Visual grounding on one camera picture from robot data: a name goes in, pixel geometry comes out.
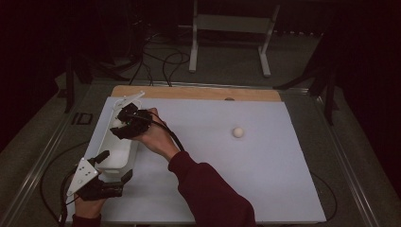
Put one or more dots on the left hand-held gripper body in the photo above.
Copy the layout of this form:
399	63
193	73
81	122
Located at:
82	173

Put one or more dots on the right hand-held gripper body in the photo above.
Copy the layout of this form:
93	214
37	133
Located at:
142	123

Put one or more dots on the white plastic bin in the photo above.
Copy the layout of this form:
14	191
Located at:
118	154

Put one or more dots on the person's right hand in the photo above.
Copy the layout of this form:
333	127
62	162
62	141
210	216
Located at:
157	137

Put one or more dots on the person's left hand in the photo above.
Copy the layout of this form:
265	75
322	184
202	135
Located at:
88	208

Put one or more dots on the black rectangular floor plate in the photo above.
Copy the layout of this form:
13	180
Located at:
82	118

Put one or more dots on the black stand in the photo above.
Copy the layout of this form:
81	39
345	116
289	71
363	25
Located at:
329	101
69	91

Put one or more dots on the white table sheet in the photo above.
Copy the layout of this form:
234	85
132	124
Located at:
236	176

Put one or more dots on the grey metal stand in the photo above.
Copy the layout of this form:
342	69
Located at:
233	23

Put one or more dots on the metal floor rail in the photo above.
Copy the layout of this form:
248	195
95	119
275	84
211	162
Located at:
38	167
346	164

